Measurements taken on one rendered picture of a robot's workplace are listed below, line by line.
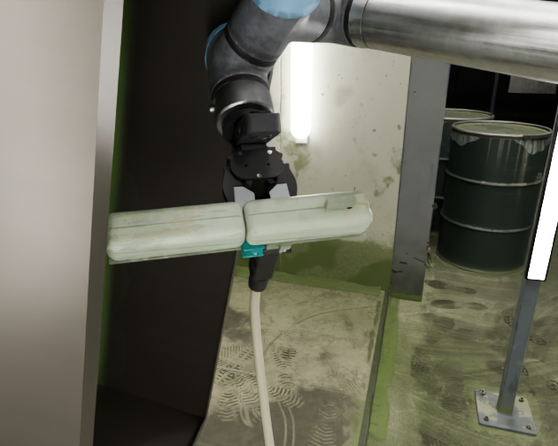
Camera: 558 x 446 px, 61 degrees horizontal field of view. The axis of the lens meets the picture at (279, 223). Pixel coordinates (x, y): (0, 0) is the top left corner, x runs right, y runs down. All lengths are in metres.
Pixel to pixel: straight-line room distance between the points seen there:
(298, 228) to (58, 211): 0.27
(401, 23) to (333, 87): 1.81
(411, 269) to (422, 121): 0.81
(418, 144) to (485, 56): 1.86
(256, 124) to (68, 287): 0.28
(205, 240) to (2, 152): 0.22
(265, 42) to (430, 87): 1.82
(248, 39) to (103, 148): 0.38
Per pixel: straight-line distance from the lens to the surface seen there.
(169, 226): 0.53
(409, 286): 2.76
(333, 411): 1.95
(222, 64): 0.73
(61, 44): 0.36
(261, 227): 0.53
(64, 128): 0.37
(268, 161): 0.63
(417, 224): 2.61
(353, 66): 2.48
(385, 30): 0.71
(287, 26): 0.69
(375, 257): 2.70
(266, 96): 0.70
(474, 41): 0.65
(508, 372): 2.04
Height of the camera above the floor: 1.35
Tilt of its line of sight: 21 degrees down
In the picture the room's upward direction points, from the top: straight up
